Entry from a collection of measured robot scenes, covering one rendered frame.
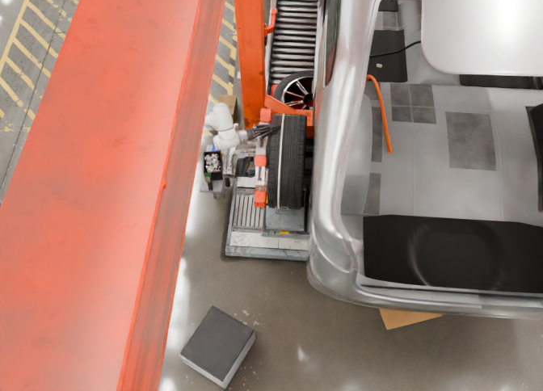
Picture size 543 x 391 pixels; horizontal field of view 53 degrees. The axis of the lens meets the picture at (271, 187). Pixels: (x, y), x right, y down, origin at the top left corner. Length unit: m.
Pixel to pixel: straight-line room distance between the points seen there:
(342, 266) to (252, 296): 1.53
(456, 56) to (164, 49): 0.91
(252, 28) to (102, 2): 2.33
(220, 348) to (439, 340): 1.62
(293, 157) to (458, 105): 1.28
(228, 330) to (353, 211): 1.18
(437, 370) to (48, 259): 3.60
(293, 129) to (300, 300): 1.39
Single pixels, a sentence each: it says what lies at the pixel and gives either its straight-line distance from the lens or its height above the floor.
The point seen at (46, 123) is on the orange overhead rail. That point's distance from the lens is 1.04.
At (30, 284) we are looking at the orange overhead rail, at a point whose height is 3.22.
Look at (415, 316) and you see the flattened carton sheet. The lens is 4.30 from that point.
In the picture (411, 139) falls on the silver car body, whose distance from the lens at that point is 3.75.
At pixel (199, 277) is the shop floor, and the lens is 4.32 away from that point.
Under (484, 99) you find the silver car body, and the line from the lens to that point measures 4.15.
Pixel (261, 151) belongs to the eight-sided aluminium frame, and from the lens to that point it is 3.49.
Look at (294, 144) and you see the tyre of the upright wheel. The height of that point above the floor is 1.17.
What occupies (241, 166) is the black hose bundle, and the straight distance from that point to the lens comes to 3.54.
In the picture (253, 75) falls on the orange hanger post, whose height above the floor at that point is 1.21.
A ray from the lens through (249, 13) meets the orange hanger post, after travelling 3.41.
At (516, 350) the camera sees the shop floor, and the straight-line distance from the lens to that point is 4.46.
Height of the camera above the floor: 3.98
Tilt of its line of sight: 59 degrees down
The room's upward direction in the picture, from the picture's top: 1 degrees counter-clockwise
